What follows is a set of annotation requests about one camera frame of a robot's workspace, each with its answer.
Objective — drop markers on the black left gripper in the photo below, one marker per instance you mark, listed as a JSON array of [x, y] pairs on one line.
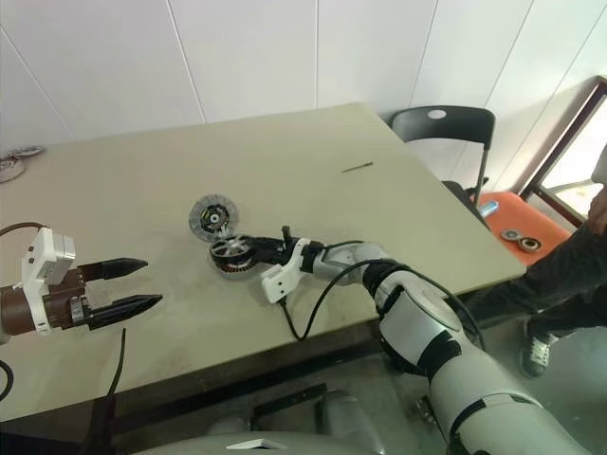
[[64, 305]]

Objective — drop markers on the small grey metal disc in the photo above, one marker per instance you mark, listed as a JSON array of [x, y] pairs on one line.
[[507, 234]]

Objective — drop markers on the ribbed metal piece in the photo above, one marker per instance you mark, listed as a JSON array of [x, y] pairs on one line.
[[424, 411]]

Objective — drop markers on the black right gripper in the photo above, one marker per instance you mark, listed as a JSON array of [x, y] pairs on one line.
[[282, 249]]

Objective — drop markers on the dark metal table frame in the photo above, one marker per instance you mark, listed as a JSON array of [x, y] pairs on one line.
[[237, 374]]

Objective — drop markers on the dark door frame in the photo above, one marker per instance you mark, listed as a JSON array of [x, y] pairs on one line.
[[562, 137]]

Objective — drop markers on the black flat bar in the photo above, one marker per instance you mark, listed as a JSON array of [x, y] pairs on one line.
[[289, 395]]

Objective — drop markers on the thin dark pen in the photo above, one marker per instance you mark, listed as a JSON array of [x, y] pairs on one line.
[[358, 167]]

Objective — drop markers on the flat round metal part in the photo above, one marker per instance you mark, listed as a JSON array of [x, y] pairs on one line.
[[26, 151]]

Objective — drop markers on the grey toothed disc part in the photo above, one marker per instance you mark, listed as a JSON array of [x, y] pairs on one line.
[[201, 217]]

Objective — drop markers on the round metal bearing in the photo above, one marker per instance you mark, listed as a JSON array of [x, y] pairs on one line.
[[524, 245]]

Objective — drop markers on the black plastic chair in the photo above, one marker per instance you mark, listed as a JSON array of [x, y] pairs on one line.
[[465, 125]]

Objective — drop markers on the orange stool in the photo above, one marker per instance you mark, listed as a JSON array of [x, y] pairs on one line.
[[521, 213]]

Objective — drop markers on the standing bystander person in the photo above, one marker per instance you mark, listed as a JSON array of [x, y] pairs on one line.
[[559, 284]]

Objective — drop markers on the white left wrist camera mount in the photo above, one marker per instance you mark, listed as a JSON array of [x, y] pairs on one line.
[[35, 265]]

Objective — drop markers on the bystander bare hand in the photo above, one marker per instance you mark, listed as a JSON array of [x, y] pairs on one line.
[[598, 206]]

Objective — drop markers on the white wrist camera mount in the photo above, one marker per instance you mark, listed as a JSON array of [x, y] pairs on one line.
[[280, 282], [35, 265]]

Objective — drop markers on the small blue cylinder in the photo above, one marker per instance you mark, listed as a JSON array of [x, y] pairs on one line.
[[488, 207]]

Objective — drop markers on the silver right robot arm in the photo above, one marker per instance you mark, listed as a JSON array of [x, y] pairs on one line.
[[417, 308]]

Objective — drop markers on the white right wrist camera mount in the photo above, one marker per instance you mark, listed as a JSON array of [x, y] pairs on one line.
[[280, 282]]

